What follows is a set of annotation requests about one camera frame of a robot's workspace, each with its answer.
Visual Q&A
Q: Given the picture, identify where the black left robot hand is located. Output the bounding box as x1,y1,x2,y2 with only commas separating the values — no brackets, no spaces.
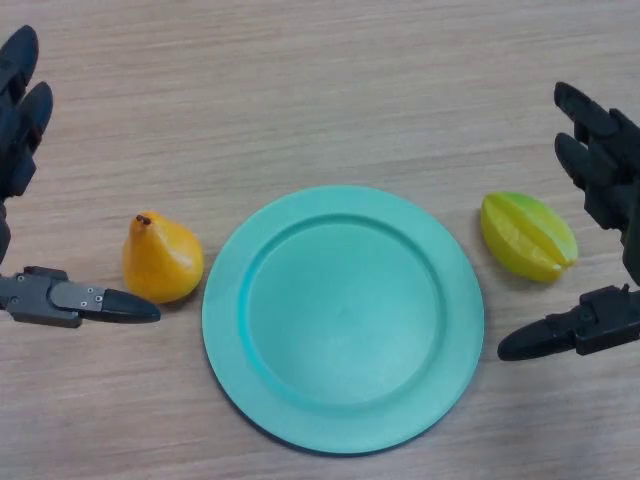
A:
0,24,162,329

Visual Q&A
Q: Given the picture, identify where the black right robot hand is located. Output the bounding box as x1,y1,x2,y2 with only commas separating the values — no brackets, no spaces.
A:
497,82,640,362

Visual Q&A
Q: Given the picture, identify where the yellow pear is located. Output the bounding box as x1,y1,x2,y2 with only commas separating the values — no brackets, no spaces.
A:
122,211,205,305

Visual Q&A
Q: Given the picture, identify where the green round plate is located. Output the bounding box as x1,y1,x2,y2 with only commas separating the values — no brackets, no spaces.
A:
201,185,486,457

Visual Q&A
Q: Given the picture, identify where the yellow-green starfruit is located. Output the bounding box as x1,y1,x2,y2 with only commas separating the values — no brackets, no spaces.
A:
479,190,579,285

